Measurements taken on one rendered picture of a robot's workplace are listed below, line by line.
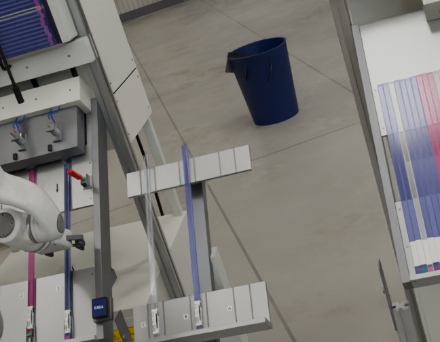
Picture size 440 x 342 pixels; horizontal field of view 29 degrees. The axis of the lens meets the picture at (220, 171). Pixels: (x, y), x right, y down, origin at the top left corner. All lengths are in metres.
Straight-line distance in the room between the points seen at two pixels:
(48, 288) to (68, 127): 0.45
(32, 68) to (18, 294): 0.63
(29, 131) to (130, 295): 0.57
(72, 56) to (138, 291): 0.72
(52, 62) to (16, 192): 0.58
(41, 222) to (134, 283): 0.70
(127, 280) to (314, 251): 1.39
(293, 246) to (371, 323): 0.84
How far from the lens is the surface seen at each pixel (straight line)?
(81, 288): 2.28
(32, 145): 2.45
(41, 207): 2.00
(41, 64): 2.47
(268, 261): 3.91
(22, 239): 2.06
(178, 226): 2.94
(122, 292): 2.63
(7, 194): 1.99
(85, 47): 2.42
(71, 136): 2.40
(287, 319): 3.43
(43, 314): 2.31
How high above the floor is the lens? 1.72
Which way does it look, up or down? 19 degrees down
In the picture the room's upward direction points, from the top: 18 degrees counter-clockwise
